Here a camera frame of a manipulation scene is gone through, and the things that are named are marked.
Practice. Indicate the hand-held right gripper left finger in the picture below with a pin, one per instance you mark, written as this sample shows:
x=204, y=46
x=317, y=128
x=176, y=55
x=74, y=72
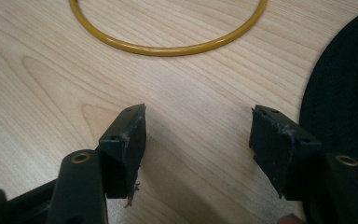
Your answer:
x=122, y=155

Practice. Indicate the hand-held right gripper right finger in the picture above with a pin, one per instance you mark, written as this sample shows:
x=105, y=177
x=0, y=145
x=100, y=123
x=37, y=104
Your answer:
x=279, y=149

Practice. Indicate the black round mat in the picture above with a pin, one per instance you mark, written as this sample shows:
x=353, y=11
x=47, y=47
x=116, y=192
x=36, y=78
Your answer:
x=341, y=93

